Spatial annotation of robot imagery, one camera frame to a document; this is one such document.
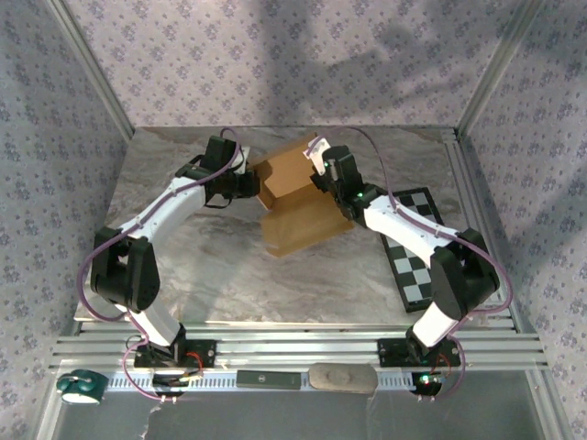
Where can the dark rectangular bar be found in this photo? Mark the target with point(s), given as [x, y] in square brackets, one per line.
[270, 380]

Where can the brown cardboard paper box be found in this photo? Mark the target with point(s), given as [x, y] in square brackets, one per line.
[298, 220]

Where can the aluminium corner post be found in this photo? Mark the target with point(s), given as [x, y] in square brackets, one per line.
[96, 73]
[497, 69]

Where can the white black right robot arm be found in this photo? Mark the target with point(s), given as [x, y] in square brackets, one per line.
[403, 229]

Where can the grey oval metal plate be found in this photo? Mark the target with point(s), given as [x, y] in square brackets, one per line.
[344, 378]

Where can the aluminium side rail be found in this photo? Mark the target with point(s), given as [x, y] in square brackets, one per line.
[465, 183]

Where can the aluminium frame rails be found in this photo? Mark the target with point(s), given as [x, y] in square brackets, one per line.
[298, 346]

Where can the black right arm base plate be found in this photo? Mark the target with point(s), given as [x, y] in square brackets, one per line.
[392, 353]

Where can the green tape roll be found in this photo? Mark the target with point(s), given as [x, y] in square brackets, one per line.
[82, 387]

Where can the black white checkerboard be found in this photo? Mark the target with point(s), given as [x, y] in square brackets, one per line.
[413, 284]

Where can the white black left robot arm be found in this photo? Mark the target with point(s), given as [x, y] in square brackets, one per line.
[160, 215]

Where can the black right controller board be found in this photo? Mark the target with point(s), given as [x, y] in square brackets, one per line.
[426, 382]

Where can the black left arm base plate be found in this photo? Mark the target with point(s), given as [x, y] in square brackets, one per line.
[204, 354]

